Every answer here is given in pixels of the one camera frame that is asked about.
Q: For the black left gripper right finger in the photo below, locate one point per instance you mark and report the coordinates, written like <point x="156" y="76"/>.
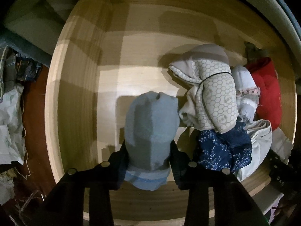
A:
<point x="232" y="203"/>

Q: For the plaid grey cloth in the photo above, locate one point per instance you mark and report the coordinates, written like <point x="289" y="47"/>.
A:
<point x="16" y="67"/>

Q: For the honeycomb patterned beige underwear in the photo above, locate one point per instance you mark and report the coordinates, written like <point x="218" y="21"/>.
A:
<point x="211" y="98"/>

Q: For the red underwear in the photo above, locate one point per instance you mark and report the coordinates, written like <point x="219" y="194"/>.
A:
<point x="262" y="69"/>

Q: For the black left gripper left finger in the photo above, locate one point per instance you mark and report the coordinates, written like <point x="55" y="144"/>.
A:
<point x="65" y="203"/>

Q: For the wooden drawer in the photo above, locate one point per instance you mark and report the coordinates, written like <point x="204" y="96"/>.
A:
<point x="111" y="51"/>

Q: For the cream beige underwear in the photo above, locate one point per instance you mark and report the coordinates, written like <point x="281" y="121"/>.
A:
<point x="263" y="140"/>

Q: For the navy floral underwear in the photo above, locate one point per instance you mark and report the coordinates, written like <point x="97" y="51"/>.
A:
<point x="216" y="151"/>

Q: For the light blue underwear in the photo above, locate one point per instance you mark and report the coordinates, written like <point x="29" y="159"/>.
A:
<point x="151" y="124"/>

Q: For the white lace-trim underwear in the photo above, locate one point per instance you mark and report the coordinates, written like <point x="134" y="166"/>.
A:
<point x="247" y="93"/>

